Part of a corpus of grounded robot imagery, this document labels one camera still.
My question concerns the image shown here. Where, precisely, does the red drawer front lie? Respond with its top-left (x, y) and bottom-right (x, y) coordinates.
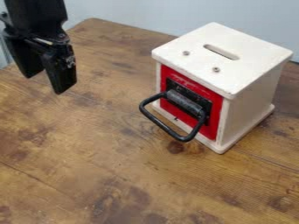
top-left (160, 65), bottom-right (222, 140)

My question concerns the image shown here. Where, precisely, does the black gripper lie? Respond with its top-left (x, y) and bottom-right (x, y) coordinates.
top-left (0, 0), bottom-right (77, 95)

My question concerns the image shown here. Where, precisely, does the black metal drawer handle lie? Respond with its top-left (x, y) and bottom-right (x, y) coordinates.
top-left (137, 88), bottom-right (213, 144)

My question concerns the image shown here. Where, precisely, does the white wooden box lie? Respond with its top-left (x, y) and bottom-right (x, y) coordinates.
top-left (152, 23), bottom-right (292, 154)

